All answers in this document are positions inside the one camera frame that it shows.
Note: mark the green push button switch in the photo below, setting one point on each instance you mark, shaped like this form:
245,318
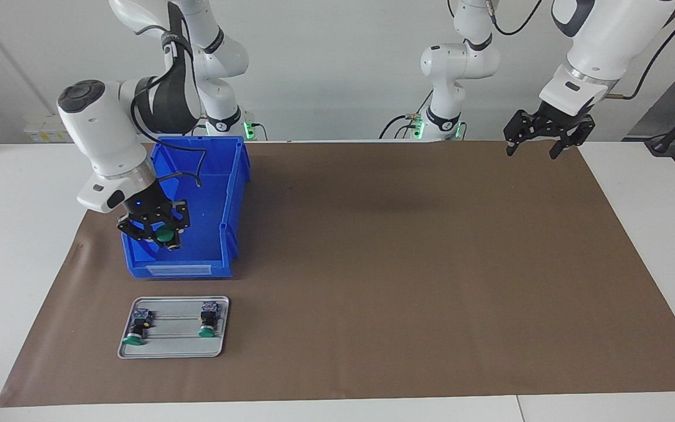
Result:
138,325
208,319
166,235

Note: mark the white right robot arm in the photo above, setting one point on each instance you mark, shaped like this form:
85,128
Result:
103,129

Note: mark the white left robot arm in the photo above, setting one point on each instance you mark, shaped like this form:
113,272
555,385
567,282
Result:
607,35

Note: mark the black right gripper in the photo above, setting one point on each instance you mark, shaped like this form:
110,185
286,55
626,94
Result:
141,205

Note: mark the blue plastic storage bin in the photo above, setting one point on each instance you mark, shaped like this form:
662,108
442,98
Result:
208,193

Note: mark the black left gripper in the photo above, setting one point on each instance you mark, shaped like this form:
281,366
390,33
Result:
555,120

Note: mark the grey metal tray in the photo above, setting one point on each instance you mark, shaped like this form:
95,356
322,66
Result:
176,346

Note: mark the brown paper table mat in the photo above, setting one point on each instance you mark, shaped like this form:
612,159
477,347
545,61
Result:
402,293

